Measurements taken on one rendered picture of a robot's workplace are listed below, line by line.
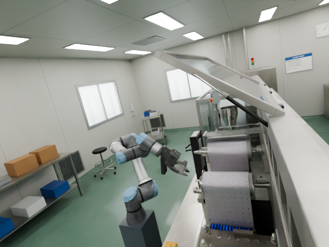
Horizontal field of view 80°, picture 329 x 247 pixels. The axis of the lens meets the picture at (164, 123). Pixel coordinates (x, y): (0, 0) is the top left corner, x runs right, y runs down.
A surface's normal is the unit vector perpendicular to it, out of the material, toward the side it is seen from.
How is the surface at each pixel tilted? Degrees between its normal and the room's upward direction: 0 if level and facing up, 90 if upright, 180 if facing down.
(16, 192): 90
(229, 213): 90
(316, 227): 0
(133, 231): 90
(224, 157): 92
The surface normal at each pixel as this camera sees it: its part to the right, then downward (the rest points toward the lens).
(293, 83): -0.37, 0.28
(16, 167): 0.88, -0.08
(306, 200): -0.20, -0.96
